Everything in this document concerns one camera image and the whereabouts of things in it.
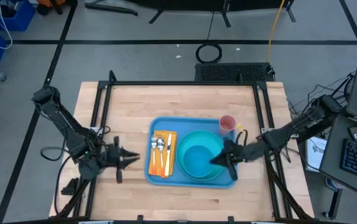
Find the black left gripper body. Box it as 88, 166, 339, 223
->
102, 135, 126, 184

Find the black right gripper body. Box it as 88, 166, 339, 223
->
221, 138, 248, 182

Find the blue plastic bowl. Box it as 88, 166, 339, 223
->
182, 144, 216, 179

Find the orange-handled metal fork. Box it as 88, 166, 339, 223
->
151, 134, 158, 175

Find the blue plastic tray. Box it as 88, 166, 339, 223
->
144, 116, 238, 189

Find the pink plastic cup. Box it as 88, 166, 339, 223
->
218, 114, 237, 136

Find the orange-handled metal spoon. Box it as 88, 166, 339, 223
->
157, 136, 166, 179

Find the yellow-handled table knife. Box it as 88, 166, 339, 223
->
164, 133, 173, 178

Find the teal plastic plate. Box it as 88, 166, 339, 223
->
175, 129, 226, 182

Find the yellow cloth napkin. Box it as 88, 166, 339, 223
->
147, 129, 178, 178

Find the black clamp block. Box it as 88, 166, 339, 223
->
60, 177, 80, 197

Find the white printed booklet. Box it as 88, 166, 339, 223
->
304, 136, 329, 173

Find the black perforated computer case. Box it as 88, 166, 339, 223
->
194, 62, 276, 83

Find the roll of tape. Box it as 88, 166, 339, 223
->
325, 176, 345, 191

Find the black folding partition screen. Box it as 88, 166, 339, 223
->
84, 0, 298, 29

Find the orange object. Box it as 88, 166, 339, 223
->
36, 0, 69, 9

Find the large blue storage bin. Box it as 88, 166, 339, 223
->
0, 0, 37, 32

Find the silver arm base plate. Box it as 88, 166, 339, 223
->
260, 126, 300, 140

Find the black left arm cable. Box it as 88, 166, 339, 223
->
40, 146, 88, 216

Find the black coiled floor cable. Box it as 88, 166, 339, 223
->
195, 42, 223, 64

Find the yellow hanging cable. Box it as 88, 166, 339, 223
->
266, 0, 287, 63

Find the black wire fan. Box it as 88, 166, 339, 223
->
327, 70, 357, 104

